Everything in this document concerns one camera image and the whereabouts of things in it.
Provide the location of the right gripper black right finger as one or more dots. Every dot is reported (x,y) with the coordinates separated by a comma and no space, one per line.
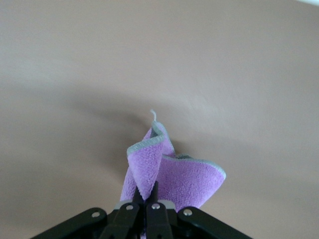
(157,219)

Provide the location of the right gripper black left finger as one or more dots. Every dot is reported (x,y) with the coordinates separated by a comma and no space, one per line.
(124,219)

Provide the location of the purple microfibre towel grey edge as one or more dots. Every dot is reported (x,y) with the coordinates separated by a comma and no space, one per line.
(187,179)

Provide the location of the brown table mat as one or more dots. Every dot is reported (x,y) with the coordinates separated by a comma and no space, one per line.
(74,74)

